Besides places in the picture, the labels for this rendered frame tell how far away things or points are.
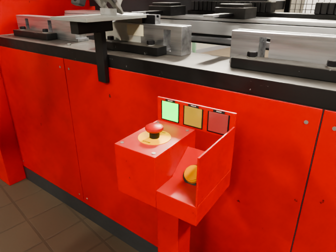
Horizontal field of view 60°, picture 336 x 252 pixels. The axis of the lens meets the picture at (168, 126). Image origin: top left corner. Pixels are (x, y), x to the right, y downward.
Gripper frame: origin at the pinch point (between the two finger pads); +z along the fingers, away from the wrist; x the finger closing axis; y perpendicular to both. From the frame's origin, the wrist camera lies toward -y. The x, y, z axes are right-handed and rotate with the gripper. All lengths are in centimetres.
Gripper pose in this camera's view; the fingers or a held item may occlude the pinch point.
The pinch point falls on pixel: (113, 12)
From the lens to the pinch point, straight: 110.0
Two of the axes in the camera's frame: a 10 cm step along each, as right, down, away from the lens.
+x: -7.7, -2.6, 5.9
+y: 4.9, -8.3, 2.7
